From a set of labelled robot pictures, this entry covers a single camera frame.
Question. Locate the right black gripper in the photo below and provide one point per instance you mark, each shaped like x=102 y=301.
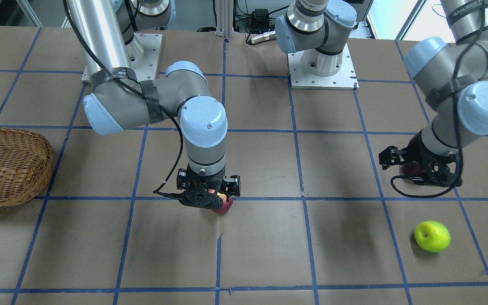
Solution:
x=232 y=185

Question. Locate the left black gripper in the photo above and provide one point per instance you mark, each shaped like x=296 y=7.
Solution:
x=417 y=153

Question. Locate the red apple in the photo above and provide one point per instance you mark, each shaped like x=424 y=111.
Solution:
x=227 y=204

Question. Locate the dark purple apple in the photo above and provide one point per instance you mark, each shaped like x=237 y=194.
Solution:
x=411 y=169

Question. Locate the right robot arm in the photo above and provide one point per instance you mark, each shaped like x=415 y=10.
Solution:
x=121 y=101

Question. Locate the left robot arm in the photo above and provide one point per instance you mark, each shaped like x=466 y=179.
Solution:
x=454 y=80

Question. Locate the wicker basket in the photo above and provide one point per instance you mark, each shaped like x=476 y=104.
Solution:
x=25 y=165

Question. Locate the green apple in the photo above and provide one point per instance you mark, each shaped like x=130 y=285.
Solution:
x=432 y=236

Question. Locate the silver metal connector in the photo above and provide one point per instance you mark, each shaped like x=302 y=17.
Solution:
x=261 y=38

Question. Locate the black power adapter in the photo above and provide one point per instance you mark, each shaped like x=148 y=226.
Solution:
x=260 y=18

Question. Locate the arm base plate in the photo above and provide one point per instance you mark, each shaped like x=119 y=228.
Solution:
x=146 y=55
x=310 y=69

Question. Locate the aluminium frame post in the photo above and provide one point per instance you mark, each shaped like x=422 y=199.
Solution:
x=224 y=10

